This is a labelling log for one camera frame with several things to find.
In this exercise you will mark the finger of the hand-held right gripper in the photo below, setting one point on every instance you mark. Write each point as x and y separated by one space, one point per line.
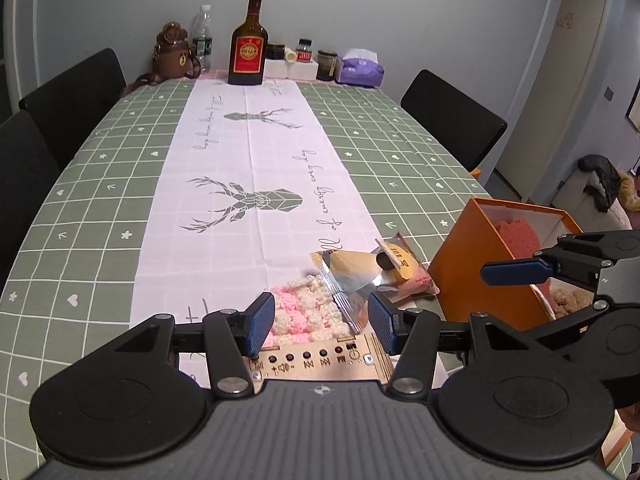
515 272
575 327

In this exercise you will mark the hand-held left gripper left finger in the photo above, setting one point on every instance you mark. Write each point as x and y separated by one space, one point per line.
260 325

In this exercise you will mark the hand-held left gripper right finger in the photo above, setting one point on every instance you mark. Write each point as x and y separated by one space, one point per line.
382 322

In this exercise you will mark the pink and tan sponge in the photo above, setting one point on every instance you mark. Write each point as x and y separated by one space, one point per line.
517 240

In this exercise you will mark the pink and white knitted item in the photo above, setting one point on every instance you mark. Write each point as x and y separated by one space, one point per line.
300 305

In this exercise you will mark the orange box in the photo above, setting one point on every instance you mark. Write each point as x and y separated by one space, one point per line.
465 270

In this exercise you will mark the clear pink snack packet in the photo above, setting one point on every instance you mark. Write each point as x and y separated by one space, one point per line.
412 275

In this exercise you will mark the silver foil snack packet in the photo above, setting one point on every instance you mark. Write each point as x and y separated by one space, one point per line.
350 275

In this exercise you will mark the wooden radio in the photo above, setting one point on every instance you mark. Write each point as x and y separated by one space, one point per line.
310 367

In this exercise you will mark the white sofa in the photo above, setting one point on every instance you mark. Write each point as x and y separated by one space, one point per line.
575 205

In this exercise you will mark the dark jacket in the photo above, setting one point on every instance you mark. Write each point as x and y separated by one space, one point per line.
600 175

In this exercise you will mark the yellow garment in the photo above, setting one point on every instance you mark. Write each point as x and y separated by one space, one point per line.
630 190

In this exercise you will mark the white door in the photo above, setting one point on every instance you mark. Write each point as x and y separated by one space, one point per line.
560 85

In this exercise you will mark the green checked tablecloth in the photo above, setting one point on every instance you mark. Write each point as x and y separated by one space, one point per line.
100 210

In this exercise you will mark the purple tissue pack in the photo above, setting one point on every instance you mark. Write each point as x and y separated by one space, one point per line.
360 71

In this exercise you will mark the white box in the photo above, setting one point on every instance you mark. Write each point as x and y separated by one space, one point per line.
280 69

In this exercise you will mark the dark glass jar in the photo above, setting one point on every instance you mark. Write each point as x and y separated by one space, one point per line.
326 66

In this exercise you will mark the brown liquor bottle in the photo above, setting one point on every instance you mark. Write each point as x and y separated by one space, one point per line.
247 55

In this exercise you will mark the small cream cup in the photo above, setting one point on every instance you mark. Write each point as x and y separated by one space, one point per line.
290 56

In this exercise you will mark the small dark jar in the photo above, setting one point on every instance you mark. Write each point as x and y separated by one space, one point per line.
275 51

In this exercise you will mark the red label jar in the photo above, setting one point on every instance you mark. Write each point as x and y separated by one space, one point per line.
303 51

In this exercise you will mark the brown bear bottle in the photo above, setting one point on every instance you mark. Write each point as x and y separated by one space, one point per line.
172 55

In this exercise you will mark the clear water bottle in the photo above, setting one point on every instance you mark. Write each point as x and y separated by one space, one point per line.
202 35

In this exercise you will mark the wall light switch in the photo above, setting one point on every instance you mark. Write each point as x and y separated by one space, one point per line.
609 94

